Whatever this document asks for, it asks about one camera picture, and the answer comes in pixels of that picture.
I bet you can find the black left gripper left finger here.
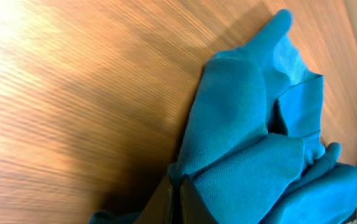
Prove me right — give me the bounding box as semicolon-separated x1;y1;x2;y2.
134;175;174;224

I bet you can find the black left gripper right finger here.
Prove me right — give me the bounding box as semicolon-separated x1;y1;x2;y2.
179;179;217;224

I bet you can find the dark blue shirt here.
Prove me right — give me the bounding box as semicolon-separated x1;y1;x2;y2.
90;9;357;223

